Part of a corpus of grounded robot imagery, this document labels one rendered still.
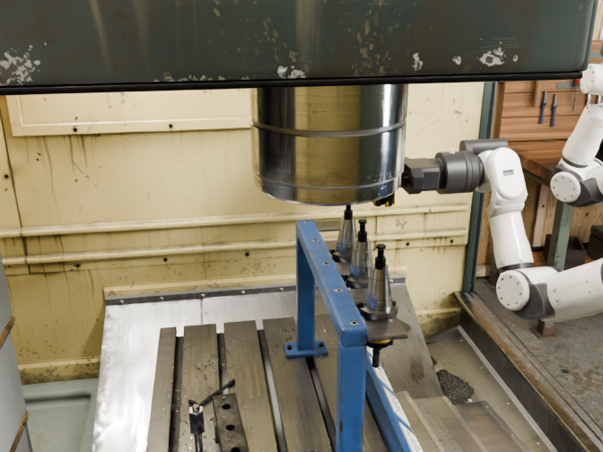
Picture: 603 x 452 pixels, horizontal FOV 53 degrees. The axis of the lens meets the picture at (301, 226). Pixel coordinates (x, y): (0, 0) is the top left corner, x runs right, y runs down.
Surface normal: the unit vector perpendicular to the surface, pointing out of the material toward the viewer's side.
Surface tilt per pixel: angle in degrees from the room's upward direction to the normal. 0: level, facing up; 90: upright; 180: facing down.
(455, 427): 7
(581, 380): 0
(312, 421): 0
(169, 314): 24
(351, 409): 90
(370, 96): 90
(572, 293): 82
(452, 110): 90
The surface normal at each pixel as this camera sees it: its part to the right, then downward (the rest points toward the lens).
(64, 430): 0.00, -0.93
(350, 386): 0.15, 0.36
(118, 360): 0.06, -0.70
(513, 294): -0.88, 0.04
